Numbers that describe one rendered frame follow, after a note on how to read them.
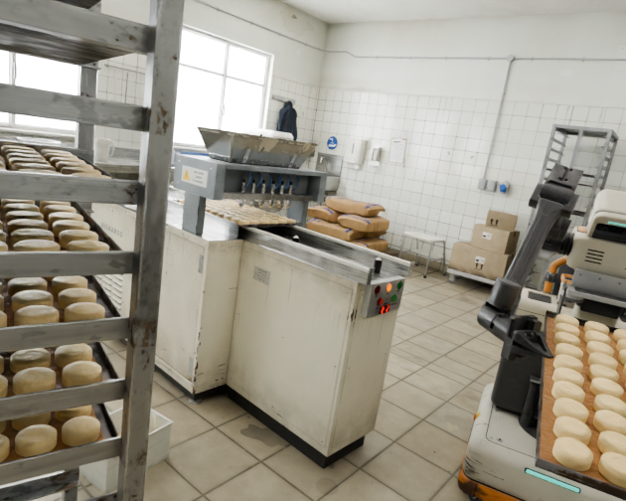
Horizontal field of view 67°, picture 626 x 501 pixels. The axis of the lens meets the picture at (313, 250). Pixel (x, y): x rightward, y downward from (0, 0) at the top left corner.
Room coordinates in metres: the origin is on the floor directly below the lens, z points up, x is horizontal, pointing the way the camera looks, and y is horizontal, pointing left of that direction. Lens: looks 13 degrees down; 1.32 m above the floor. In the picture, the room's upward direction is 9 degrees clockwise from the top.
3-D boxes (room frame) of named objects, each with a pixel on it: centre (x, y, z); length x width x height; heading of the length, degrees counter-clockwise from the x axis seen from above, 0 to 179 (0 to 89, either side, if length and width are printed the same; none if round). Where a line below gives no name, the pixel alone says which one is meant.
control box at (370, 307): (1.84, -0.31, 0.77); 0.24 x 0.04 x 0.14; 139
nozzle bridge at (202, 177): (2.41, 0.34, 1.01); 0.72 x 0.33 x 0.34; 139
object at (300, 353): (2.08, -0.04, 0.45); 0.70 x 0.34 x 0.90; 49
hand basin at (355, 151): (6.90, -0.01, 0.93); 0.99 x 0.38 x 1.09; 52
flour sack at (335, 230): (5.90, -0.24, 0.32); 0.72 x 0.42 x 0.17; 56
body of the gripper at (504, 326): (1.02, -0.47, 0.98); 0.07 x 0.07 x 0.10; 21
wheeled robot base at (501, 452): (1.87, -1.14, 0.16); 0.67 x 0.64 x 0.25; 156
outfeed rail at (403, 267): (2.60, 0.33, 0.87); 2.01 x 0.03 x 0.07; 49
